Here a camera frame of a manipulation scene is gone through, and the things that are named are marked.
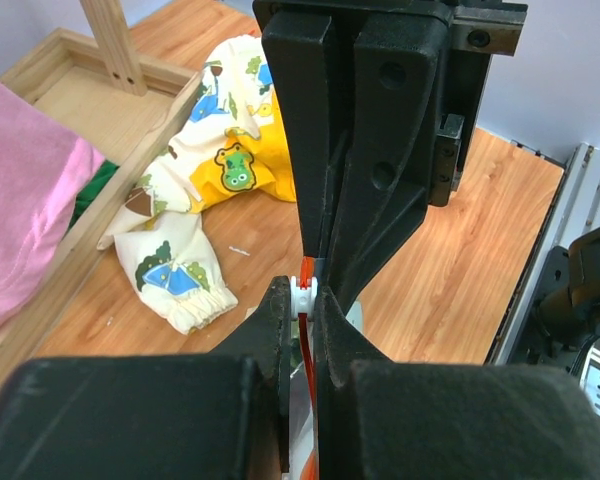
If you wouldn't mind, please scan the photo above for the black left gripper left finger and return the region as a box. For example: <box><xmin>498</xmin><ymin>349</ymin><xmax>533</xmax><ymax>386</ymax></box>
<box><xmin>0</xmin><ymin>276</ymin><xmax>291</xmax><ymax>479</ymax></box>

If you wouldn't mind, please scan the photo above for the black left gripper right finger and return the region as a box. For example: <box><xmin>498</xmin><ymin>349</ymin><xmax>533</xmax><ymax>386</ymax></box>
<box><xmin>313</xmin><ymin>288</ymin><xmax>600</xmax><ymax>479</ymax></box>

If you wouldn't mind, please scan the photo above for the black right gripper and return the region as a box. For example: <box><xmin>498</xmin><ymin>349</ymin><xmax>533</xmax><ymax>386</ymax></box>
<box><xmin>253</xmin><ymin>1</ymin><xmax>527</xmax><ymax>305</ymax></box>

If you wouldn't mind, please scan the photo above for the clear zip top bag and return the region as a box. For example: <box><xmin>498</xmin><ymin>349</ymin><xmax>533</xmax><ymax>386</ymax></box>
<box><xmin>285</xmin><ymin>255</ymin><xmax>366</xmax><ymax>480</ymax></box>

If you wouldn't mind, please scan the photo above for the cartoon print children's garment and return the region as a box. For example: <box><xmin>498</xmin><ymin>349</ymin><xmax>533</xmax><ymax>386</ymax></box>
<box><xmin>97</xmin><ymin>35</ymin><xmax>296</xmax><ymax>334</ymax></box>

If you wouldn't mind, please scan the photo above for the wooden clothes rack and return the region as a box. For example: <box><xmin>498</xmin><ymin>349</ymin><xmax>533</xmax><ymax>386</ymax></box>
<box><xmin>0</xmin><ymin>0</ymin><xmax>204</xmax><ymax>401</ymax></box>

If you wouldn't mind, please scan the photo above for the green cloth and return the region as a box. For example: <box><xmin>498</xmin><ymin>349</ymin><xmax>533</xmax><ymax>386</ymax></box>
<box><xmin>68</xmin><ymin>159</ymin><xmax>119</xmax><ymax>229</ymax></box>

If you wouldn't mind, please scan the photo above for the pink t-shirt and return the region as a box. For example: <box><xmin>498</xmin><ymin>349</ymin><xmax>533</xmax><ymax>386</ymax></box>
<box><xmin>0</xmin><ymin>82</ymin><xmax>104</xmax><ymax>326</ymax></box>

